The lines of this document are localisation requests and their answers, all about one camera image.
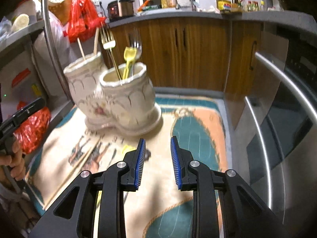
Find horse print quilted mat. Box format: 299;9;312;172
26;95;231;237

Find yellow tulip clip stick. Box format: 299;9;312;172
122;47;137;80

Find stainless steel appliance door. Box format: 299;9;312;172
233;27;316;237

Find cooking oil bottle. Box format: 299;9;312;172
161;0;168;9

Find wooden chopstick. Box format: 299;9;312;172
42;139;100;211
63;136;103;185
77;38;86;61
94;27;99;55

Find red plastic bag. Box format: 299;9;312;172
68;0;106;43

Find kitchen faucet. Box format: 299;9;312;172
176;0;197;11

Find knife block with scissors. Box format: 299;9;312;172
230;0;244;13

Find floral ceramic utensil holder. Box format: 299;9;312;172
63;52;162;136

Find gold fork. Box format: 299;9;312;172
100;25;122;81

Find brown electric pressure cooker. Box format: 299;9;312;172
107;0;134;21

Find wooden lower cabinets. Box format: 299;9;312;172
111;17;261;95

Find silver fork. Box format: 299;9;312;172
128;29;142;77

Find person's left hand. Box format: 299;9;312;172
1;141;26;181

